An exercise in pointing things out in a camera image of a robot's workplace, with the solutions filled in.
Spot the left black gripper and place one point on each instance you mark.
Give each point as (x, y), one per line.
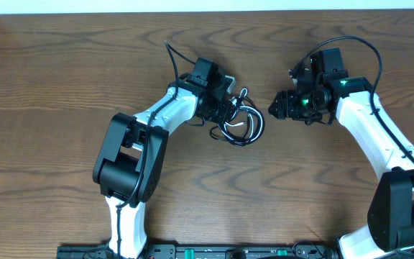
(225, 104)

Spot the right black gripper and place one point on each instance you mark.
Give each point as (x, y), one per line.
(287, 100)

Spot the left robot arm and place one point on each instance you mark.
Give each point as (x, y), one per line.
(129, 163)

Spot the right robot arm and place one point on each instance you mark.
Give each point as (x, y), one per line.
(389, 232)

